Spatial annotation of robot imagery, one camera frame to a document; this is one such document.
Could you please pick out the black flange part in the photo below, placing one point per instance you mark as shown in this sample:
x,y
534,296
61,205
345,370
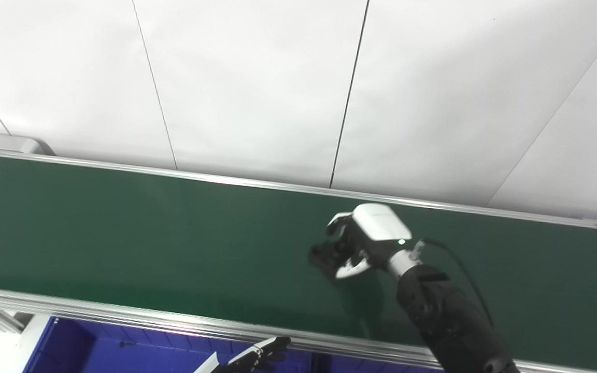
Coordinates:
x,y
322,257

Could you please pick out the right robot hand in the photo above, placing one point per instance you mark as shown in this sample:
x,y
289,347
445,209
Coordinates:
x,y
376,225

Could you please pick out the green conveyor belt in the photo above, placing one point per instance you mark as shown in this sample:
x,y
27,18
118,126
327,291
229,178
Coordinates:
x,y
122,313
174,243

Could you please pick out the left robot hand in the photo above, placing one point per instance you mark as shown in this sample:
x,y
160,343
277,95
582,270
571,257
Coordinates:
x,y
252,359

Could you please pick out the blue plastic bin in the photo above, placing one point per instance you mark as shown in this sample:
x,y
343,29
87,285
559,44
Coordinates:
x,y
122,355
360,368

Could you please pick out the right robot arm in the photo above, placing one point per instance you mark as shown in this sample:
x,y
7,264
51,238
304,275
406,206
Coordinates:
x,y
443,316

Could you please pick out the grey conveyor motor housing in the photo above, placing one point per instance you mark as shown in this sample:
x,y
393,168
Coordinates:
x,y
5,142

